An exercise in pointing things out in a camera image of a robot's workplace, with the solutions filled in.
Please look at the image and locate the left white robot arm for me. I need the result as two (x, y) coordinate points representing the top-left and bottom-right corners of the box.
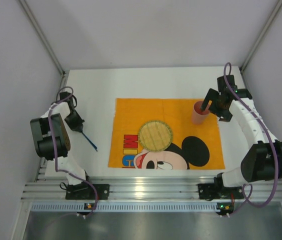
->
(30, 91), (89, 193)

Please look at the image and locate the orange cartoon mouse cloth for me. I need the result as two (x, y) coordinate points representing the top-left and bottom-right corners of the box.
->
(108, 98), (225, 171)

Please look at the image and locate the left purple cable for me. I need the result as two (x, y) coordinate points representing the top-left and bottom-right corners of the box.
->
(48, 86), (99, 221)

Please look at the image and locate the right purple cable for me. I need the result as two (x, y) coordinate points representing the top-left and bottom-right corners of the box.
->
(224, 62), (279, 218)

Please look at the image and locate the woven bamboo round plate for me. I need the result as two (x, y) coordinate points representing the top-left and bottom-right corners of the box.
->
(138, 120), (173, 152)

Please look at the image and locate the blue metal spoon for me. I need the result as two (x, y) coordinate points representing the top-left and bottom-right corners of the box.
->
(81, 131), (98, 152)

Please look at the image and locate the aluminium mounting rail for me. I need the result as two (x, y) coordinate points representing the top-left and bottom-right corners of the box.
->
(20, 175), (282, 201)

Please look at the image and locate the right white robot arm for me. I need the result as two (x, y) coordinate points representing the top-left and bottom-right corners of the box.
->
(201, 74), (282, 188)

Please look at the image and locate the perforated metal cable strip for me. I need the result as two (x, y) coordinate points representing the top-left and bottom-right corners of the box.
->
(31, 202), (233, 213)

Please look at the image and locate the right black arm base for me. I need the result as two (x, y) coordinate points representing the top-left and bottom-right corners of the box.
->
(197, 183), (244, 201)

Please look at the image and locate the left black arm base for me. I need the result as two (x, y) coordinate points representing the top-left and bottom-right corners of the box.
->
(60, 182), (110, 200)

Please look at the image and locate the purple cable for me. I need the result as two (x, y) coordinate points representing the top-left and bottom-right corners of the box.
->
(224, 62), (279, 218)
(48, 86), (99, 221)

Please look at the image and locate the pink plastic cup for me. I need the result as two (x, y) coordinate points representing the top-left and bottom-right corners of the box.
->
(191, 101), (210, 125)

